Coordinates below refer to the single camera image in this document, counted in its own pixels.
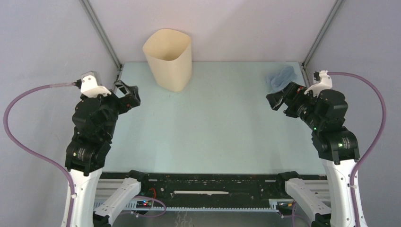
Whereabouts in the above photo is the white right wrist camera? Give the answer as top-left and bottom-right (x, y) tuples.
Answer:
(304, 70), (332, 97)

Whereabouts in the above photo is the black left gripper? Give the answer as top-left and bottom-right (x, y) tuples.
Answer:
(93, 79), (141, 139)

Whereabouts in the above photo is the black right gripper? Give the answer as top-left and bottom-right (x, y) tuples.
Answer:
(265, 80), (322, 130)

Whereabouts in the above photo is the cream plastic trash bin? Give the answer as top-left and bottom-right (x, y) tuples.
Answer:
(142, 28), (192, 92)

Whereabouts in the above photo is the translucent blue trash bag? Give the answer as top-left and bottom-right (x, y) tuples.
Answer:
(266, 66), (297, 93)

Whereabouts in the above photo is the aluminium frame post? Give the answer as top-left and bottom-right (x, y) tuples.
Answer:
(302, 0), (345, 69)
(79, 0), (122, 70)

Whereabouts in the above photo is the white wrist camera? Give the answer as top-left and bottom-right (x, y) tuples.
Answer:
(80, 71), (111, 98)
(304, 70), (332, 97)

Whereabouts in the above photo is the right aluminium frame post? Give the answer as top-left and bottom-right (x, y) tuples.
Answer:
(302, 0), (345, 69)

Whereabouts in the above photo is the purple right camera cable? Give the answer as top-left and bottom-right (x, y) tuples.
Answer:
(327, 71), (387, 227)

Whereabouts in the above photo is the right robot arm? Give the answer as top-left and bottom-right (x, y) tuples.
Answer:
(266, 82), (366, 227)

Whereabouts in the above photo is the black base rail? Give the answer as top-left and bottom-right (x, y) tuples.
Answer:
(138, 171), (330, 212)

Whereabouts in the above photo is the small electronics board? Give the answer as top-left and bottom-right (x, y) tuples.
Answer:
(135, 200), (153, 209)

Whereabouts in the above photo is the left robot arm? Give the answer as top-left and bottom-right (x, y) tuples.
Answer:
(62, 79), (149, 227)

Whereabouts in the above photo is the left aluminium frame post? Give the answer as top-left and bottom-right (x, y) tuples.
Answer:
(79, 0), (122, 70)

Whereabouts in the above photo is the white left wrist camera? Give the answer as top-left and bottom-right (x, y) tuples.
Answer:
(80, 71), (111, 98)

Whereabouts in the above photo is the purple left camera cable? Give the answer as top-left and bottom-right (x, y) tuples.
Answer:
(3, 82), (78, 227)

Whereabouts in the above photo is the purple camera cable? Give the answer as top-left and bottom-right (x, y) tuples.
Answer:
(3, 82), (78, 227)
(327, 71), (387, 227)

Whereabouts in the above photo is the white slotted cable duct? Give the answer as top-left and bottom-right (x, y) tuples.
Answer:
(94, 178), (333, 213)

